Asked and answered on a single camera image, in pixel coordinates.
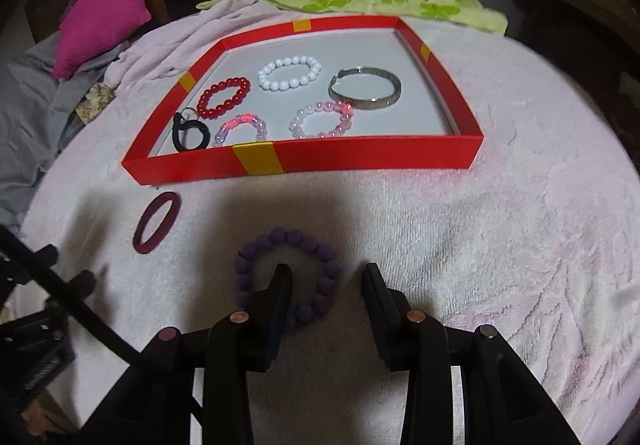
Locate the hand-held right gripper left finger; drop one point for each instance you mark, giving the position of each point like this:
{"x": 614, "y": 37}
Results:
{"x": 277, "y": 320}

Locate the floral patterned cloth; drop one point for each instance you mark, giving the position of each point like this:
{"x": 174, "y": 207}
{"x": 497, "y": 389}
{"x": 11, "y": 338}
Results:
{"x": 95, "y": 102}

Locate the magenta pillow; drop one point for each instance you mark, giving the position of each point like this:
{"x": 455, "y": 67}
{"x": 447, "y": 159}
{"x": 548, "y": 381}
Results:
{"x": 100, "y": 20}

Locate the silver bangle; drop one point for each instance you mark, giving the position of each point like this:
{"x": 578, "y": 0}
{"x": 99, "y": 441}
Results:
{"x": 370, "y": 103}

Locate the red cardboard box lid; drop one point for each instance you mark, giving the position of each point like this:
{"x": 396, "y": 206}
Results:
{"x": 375, "y": 155}

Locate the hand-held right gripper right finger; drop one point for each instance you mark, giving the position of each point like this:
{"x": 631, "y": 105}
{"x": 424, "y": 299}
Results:
{"x": 382, "y": 325}

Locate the grey cloth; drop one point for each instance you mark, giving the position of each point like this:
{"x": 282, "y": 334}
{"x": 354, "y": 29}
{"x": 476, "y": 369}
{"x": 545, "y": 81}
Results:
{"x": 30, "y": 125}

